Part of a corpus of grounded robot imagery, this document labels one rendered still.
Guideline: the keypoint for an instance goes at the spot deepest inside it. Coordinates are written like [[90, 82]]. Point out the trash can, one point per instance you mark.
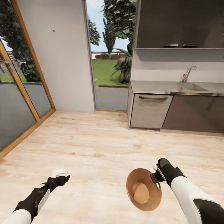
[[142, 192]]

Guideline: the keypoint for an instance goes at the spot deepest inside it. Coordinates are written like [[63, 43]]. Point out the dishwasher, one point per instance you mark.
[[149, 110]]

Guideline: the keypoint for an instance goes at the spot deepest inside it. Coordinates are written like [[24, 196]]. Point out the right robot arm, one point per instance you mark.
[[197, 206]]

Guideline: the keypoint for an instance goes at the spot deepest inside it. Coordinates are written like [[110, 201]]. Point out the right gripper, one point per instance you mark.
[[156, 178]]

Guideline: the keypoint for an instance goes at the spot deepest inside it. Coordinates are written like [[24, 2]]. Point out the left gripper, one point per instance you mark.
[[59, 181]]

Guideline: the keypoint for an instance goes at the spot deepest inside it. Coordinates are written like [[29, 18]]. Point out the cabinet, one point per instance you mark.
[[180, 24]]

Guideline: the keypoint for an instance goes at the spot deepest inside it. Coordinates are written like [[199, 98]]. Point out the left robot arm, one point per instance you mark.
[[26, 210]]

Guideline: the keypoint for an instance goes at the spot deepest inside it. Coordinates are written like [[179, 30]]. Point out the door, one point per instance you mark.
[[25, 100]]

